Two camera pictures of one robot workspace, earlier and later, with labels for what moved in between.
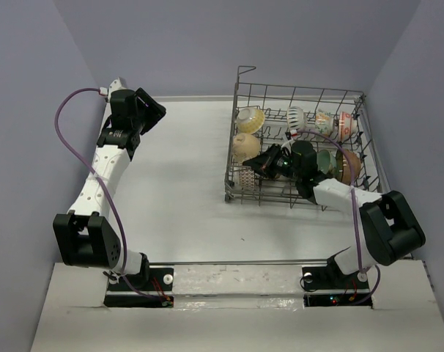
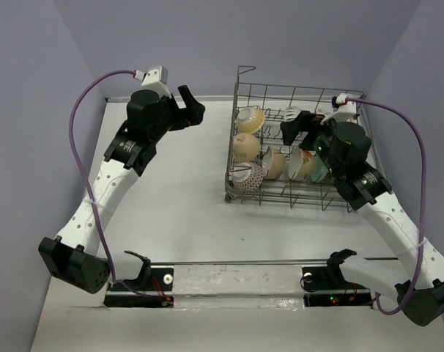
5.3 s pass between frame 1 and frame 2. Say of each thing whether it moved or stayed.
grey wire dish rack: stayed
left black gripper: moved
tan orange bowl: stayed
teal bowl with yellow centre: stayed
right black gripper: moved
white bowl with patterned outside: stayed
